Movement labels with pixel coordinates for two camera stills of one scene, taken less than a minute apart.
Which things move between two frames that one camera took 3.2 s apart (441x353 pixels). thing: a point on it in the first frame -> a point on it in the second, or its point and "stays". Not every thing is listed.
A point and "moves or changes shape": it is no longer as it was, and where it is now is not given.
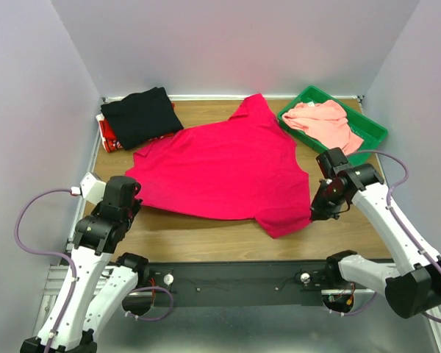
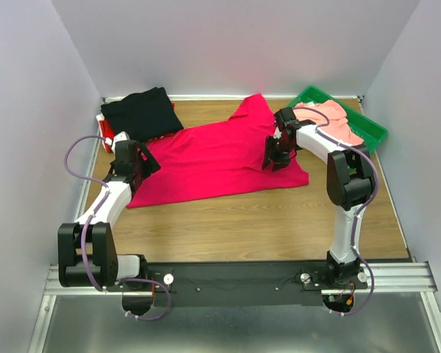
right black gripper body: x=326 y=203 -> x=277 y=151
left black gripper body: x=133 y=210 -> x=145 y=167
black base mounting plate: x=241 y=284 stays
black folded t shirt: x=137 y=118 stays
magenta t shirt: x=243 y=168 moves or changes shape
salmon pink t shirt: x=327 y=121 stays
